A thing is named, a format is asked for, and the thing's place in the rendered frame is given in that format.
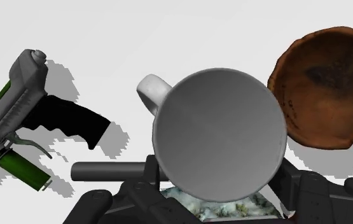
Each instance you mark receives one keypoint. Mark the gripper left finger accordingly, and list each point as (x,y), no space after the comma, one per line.
(139,201)

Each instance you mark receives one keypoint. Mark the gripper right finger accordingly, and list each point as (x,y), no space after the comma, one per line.
(318,201)

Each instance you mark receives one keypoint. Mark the grey cylindrical rod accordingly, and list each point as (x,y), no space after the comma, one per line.
(108,171)

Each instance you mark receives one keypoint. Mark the marbled green white slab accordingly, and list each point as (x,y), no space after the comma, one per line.
(225,209)

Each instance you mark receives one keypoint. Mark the white mug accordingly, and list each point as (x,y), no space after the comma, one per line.
(219,133)

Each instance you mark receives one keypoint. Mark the brown bowl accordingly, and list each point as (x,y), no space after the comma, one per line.
(325,93)

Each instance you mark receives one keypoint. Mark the grey green black toy gun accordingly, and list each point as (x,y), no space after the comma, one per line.
(24,93)

